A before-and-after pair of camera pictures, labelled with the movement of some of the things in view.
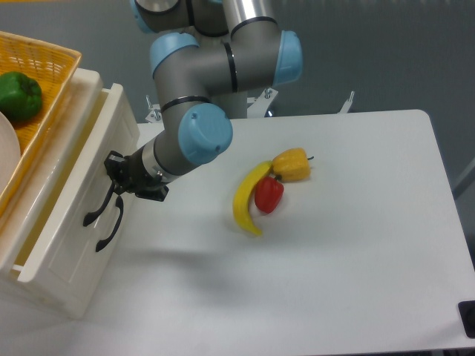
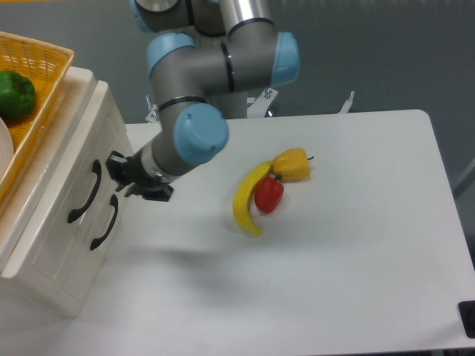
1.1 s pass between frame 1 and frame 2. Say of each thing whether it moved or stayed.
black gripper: stayed
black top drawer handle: moved
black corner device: stayed
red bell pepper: stayed
